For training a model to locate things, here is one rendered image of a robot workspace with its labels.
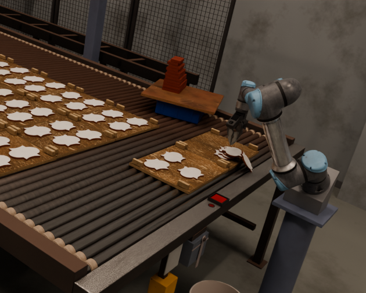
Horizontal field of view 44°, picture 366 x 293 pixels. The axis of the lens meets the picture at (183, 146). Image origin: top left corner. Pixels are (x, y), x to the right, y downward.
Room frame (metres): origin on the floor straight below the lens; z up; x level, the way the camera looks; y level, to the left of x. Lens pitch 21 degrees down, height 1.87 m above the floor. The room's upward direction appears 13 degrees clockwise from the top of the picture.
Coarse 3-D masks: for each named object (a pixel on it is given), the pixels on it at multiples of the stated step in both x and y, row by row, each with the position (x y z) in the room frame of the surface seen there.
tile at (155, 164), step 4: (148, 160) 2.06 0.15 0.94; (152, 160) 2.07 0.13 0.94; (156, 160) 2.08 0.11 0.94; (160, 160) 2.09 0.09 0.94; (144, 164) 2.01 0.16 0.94; (148, 164) 2.02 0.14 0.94; (152, 164) 2.03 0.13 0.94; (156, 164) 2.04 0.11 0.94; (160, 164) 2.05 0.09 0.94; (164, 164) 2.06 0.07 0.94; (168, 164) 2.07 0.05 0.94; (148, 168) 1.99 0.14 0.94; (152, 168) 1.99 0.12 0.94; (156, 168) 1.99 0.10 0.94; (160, 168) 2.00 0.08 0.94; (164, 168) 2.01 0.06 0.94
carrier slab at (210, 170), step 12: (156, 156) 2.15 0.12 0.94; (192, 156) 2.26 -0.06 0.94; (144, 168) 1.98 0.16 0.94; (168, 168) 2.04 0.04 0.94; (180, 168) 2.07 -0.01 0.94; (204, 168) 2.14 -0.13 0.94; (216, 168) 2.18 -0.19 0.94; (168, 180) 1.91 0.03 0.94; (192, 180) 1.97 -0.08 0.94; (204, 180) 2.00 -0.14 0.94
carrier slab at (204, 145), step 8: (200, 136) 2.60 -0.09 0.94; (208, 136) 2.63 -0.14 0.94; (216, 136) 2.67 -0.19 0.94; (192, 144) 2.44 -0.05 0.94; (200, 144) 2.47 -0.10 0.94; (208, 144) 2.50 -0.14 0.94; (216, 144) 2.53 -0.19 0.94; (224, 144) 2.56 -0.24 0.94; (240, 144) 2.62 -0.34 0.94; (192, 152) 2.32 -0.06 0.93; (200, 152) 2.34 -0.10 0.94; (208, 152) 2.37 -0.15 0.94; (248, 152) 2.51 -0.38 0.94; (256, 152) 2.54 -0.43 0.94; (216, 160) 2.28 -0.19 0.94; (232, 160) 2.33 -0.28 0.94; (240, 160) 2.36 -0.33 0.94; (232, 168) 2.25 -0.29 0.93
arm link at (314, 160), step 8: (312, 152) 2.03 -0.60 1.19; (320, 152) 2.03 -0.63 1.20; (296, 160) 2.02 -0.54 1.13; (304, 160) 1.99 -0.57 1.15; (312, 160) 1.99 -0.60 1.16; (320, 160) 1.99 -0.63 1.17; (304, 168) 1.98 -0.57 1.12; (312, 168) 1.96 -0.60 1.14; (320, 168) 1.96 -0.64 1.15; (304, 176) 1.97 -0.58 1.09; (312, 176) 1.97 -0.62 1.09; (320, 176) 2.00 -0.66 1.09
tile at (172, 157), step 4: (168, 152) 2.22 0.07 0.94; (172, 152) 2.23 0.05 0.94; (176, 152) 2.24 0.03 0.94; (164, 156) 2.15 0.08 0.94; (168, 156) 2.17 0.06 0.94; (172, 156) 2.18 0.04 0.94; (176, 156) 2.19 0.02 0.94; (180, 156) 2.20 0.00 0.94; (168, 160) 2.11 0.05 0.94; (172, 160) 2.12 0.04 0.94; (176, 160) 2.14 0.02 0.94; (180, 160) 2.15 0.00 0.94
